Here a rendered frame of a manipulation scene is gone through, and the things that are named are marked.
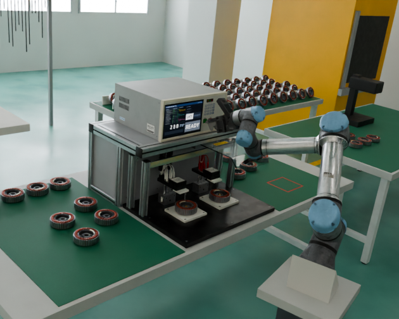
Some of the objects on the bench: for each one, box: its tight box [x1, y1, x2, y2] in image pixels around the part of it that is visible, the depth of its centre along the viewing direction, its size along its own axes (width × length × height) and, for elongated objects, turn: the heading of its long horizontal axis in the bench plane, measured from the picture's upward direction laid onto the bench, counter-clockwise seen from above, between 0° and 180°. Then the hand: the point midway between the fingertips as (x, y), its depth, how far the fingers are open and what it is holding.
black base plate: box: [123, 178, 275, 249], centre depth 252 cm, size 47×64×2 cm
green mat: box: [0, 177, 186, 307], centre depth 222 cm, size 94×61×1 cm, turn 30°
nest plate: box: [165, 206, 207, 223], centre depth 242 cm, size 15×15×1 cm
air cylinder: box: [158, 189, 176, 205], centre depth 251 cm, size 5×8×6 cm
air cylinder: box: [192, 179, 209, 194], centre depth 267 cm, size 5×8×6 cm
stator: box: [175, 199, 198, 215], centre depth 241 cm, size 11×11×4 cm
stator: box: [74, 196, 98, 212], centre depth 241 cm, size 11×11×4 cm
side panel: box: [88, 132, 123, 208], centre depth 249 cm, size 28×3×32 cm, turn 30°
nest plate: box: [200, 194, 239, 210], centre depth 258 cm, size 15×15×1 cm
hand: (207, 121), depth 248 cm, fingers closed
